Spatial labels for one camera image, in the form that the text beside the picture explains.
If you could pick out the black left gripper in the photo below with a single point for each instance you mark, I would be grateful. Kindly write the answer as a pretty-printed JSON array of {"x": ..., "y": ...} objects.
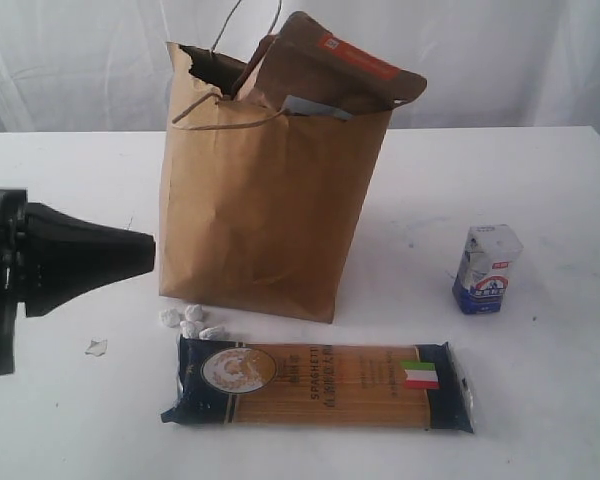
[{"x": 57, "y": 258}]

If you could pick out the spaghetti package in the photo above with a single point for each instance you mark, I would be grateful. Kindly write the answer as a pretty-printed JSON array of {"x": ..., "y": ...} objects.
[{"x": 230, "y": 382}]

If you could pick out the brown kraft pouch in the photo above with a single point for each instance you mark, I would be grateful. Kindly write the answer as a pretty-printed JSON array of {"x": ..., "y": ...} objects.
[{"x": 306, "y": 70}]

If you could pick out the white pebble cluster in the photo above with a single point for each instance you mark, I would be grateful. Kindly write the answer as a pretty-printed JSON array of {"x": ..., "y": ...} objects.
[{"x": 192, "y": 323}]

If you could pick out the brown paper bag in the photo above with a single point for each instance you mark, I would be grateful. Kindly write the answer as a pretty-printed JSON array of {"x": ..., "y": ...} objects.
[{"x": 258, "y": 208}]

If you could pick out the small clear plastic scrap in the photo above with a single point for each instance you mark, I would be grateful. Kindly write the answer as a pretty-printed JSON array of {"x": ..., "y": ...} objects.
[{"x": 97, "y": 348}]

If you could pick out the small blue white packet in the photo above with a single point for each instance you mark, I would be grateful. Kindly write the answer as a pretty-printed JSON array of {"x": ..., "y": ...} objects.
[{"x": 483, "y": 275}]

